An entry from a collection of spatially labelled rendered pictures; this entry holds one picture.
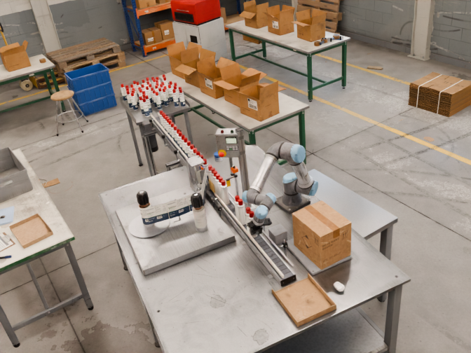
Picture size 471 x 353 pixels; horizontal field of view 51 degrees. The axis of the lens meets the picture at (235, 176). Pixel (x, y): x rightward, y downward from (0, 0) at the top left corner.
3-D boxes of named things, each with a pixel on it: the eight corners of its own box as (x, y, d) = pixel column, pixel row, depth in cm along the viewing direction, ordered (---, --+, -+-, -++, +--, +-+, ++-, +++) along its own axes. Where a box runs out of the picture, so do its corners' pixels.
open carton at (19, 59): (8, 74, 739) (-2, 50, 719) (0, 66, 774) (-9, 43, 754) (38, 65, 760) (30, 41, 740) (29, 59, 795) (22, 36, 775)
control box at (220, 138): (221, 150, 363) (217, 128, 353) (243, 150, 360) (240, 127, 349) (218, 157, 355) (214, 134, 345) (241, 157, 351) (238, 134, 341)
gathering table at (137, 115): (135, 164, 623) (118, 97, 574) (181, 150, 642) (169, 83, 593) (152, 191, 565) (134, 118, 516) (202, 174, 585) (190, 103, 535)
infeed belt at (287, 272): (190, 169, 433) (189, 165, 431) (198, 166, 436) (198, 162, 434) (282, 284, 303) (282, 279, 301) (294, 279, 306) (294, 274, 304)
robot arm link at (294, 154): (303, 182, 369) (283, 138, 328) (321, 186, 361) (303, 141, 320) (296, 195, 365) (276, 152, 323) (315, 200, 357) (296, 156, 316)
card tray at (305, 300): (272, 293, 299) (271, 288, 297) (308, 277, 307) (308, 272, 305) (297, 327, 276) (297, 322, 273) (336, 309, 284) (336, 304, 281)
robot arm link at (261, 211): (270, 207, 305) (264, 218, 300) (268, 215, 314) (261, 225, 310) (260, 201, 306) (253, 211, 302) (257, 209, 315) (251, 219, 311)
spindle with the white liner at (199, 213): (193, 227, 355) (187, 193, 339) (205, 223, 358) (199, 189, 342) (198, 234, 348) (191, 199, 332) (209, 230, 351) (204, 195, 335)
